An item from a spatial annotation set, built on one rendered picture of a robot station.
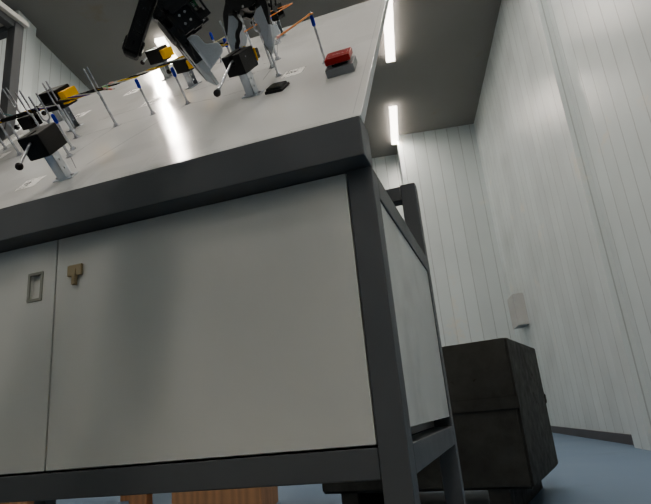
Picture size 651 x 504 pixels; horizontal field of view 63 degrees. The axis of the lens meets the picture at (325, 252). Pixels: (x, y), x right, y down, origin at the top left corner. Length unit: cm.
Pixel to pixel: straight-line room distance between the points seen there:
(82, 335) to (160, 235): 21
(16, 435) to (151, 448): 27
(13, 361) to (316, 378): 56
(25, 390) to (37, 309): 14
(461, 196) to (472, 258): 110
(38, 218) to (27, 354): 24
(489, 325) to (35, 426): 818
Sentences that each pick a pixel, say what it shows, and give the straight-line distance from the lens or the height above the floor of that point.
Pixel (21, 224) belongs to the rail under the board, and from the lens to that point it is 110.
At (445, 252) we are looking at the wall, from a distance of 908.
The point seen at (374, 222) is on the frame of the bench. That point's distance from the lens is 79.
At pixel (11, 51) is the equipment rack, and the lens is 218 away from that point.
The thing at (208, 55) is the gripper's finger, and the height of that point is 109.
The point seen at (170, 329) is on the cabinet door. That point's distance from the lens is 89.
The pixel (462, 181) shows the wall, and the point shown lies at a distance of 953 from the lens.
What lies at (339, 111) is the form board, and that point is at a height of 90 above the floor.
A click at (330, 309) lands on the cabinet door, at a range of 78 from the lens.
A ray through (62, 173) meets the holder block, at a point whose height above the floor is 93.
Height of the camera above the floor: 44
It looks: 17 degrees up
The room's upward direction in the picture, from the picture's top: 6 degrees counter-clockwise
